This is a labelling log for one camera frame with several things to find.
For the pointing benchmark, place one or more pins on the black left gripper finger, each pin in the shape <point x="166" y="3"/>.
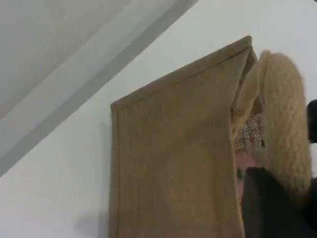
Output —
<point x="265" y="208"/>
<point x="313" y="213"/>

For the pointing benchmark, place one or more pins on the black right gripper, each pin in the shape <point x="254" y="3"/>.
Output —
<point x="313" y="121"/>

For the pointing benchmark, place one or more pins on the pink peach with green stem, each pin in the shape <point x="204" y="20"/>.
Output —
<point x="244" y="161"/>

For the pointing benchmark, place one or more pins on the brown jute tote bag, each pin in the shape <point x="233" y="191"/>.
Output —
<point x="173" y="148"/>

